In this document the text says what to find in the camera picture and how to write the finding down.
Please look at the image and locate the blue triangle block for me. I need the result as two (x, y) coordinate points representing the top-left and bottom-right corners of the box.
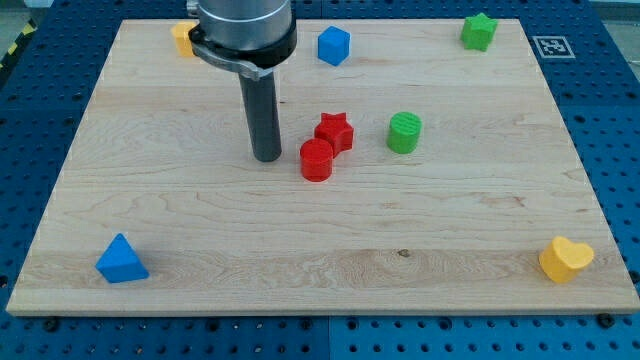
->
(95, 233), (149, 283)

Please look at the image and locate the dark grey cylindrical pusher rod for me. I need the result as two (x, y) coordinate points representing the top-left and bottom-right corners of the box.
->
(239, 73), (282, 162)

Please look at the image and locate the blue cube block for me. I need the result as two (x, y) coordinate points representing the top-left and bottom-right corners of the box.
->
(317, 26), (351, 66)

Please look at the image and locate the white fiducial marker tag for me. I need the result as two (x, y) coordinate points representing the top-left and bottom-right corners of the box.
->
(532, 35), (575, 59)

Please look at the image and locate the red star block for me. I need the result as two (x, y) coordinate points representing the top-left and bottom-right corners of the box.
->
(314, 112), (354, 158)

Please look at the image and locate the green star block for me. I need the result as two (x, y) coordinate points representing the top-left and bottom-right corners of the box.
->
(460, 13), (498, 52)

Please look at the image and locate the light wooden board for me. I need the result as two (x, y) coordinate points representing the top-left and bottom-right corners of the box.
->
(7, 19), (639, 317)

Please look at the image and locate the yellow pentagon block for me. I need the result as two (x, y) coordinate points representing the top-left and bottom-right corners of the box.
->
(170, 21), (197, 57)

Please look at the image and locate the red cylinder block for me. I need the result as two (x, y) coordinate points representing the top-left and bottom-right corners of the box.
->
(300, 138), (333, 182)

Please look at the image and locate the green cylinder block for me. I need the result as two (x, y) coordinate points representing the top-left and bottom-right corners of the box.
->
(386, 112), (422, 154)

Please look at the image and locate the yellow heart block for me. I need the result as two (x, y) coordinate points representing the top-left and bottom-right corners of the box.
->
(538, 236), (595, 284)

